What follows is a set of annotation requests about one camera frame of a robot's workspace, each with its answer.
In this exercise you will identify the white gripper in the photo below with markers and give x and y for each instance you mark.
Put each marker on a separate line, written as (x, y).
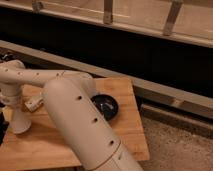
(12, 101)

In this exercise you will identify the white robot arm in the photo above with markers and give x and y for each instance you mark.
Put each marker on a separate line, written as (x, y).
(67, 99)

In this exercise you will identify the black round bowl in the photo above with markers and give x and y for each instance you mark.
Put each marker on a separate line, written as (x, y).
(106, 105)

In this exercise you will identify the metal window bracket left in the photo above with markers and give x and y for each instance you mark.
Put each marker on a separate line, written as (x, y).
(36, 5)

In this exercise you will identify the metal window bracket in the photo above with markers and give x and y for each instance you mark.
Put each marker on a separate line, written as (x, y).
(108, 12)
(36, 5)
(172, 17)

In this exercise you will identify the metal window bracket middle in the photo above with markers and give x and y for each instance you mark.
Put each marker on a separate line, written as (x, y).
(108, 12)

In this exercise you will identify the metal window bracket right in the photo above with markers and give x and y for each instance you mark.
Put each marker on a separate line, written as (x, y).
(172, 17)

